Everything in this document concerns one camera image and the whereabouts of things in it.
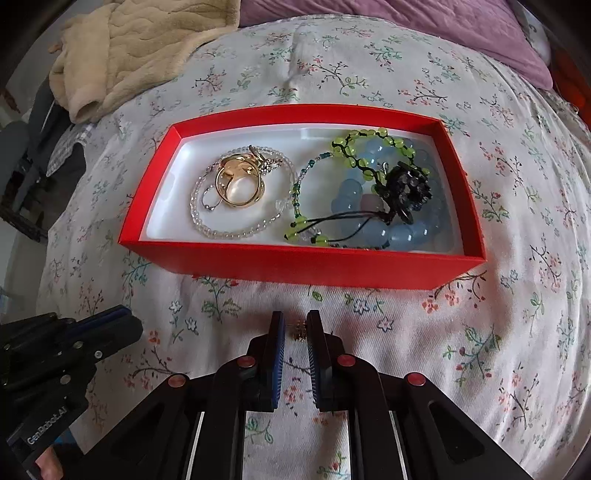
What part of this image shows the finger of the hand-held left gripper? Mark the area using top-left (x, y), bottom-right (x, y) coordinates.
top-left (75, 316), bottom-right (145, 366)
top-left (68, 305), bottom-right (134, 339)

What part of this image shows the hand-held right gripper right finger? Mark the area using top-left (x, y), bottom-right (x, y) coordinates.
top-left (306, 310), bottom-right (532, 480)

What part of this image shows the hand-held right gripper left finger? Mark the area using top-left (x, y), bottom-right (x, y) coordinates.
top-left (69, 310), bottom-right (287, 480)

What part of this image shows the red jewelry box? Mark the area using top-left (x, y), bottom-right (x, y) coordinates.
top-left (117, 104), bottom-right (487, 291)

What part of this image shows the green bead cord bracelet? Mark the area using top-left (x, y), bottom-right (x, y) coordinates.
top-left (283, 128), bottom-right (432, 250)

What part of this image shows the blue bead bracelet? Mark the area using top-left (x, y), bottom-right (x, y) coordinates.
top-left (337, 138), bottom-right (448, 254)

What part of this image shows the gold ring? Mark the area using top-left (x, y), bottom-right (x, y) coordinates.
top-left (213, 154), bottom-right (260, 197)
top-left (219, 170), bottom-right (267, 210)

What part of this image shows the gold charm earring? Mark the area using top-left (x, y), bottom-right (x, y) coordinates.
top-left (249, 147), bottom-right (283, 177)

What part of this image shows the black beaded hair clip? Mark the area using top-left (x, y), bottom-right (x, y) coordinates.
top-left (372, 161), bottom-right (435, 225)

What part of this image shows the person's left hand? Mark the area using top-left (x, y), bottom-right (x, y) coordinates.
top-left (36, 447), bottom-right (65, 480)

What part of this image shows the floral bed sheet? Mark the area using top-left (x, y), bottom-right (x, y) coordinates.
top-left (34, 21), bottom-right (591, 480)

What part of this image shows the dark clothing pile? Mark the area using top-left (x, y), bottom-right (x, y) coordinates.
top-left (0, 78), bottom-right (88, 243)

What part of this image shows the plaid cloth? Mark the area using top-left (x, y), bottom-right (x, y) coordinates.
top-left (46, 124), bottom-right (88, 178)

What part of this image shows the beige fleece blanket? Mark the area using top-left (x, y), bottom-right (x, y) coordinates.
top-left (48, 0), bottom-right (242, 124)

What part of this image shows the orange cloth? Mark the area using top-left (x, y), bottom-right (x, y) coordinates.
top-left (551, 44), bottom-right (591, 121)

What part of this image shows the clear bead bracelet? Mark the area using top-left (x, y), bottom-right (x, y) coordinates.
top-left (189, 145), bottom-right (298, 240)

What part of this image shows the teal seed bead bracelet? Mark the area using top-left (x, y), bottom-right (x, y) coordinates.
top-left (290, 154), bottom-right (334, 217)

